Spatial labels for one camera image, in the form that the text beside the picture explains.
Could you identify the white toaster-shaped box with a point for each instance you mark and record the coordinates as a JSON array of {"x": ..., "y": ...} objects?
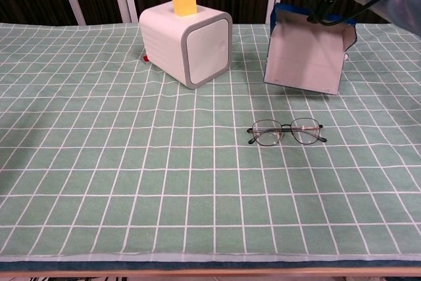
[{"x": 164, "y": 40}]

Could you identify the blue pencil case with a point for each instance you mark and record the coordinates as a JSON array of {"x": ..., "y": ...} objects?
[{"x": 306, "y": 54}]

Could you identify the yellow cube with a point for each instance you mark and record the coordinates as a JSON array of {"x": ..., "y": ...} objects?
[{"x": 184, "y": 4}]

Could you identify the black-framed eyeglasses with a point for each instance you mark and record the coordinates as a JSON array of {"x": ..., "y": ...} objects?
[{"x": 287, "y": 133}]

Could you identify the green grid tablecloth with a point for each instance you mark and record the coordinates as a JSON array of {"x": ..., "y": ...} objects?
[{"x": 131, "y": 162}]

